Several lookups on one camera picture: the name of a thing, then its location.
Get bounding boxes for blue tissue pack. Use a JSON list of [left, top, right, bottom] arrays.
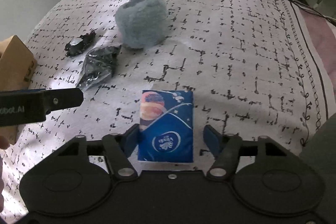
[[138, 90, 194, 163]]

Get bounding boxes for black shiny plastic packet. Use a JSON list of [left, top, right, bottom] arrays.
[[76, 46, 121, 92]]

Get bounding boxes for grey-blue fluffy plush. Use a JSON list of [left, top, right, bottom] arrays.
[[115, 0, 168, 50]]

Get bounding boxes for brown cardboard box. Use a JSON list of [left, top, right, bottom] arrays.
[[1, 35, 37, 145]]

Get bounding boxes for person's left hand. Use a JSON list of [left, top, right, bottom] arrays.
[[0, 136, 10, 212]]

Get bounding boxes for black frilly scrunchie pouch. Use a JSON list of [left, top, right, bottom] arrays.
[[64, 30, 96, 57]]

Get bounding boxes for patterned white bedspread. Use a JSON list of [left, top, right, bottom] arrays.
[[1, 0, 335, 223]]

